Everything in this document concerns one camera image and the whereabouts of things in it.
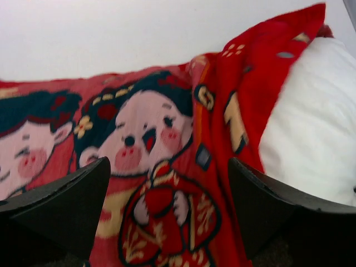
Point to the red printed pillowcase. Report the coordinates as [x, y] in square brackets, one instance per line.
[168, 133]

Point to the white pillow insert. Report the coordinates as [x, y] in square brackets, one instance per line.
[309, 140]

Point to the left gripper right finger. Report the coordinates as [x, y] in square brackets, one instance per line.
[292, 227]

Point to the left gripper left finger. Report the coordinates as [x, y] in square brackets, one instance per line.
[55, 220]

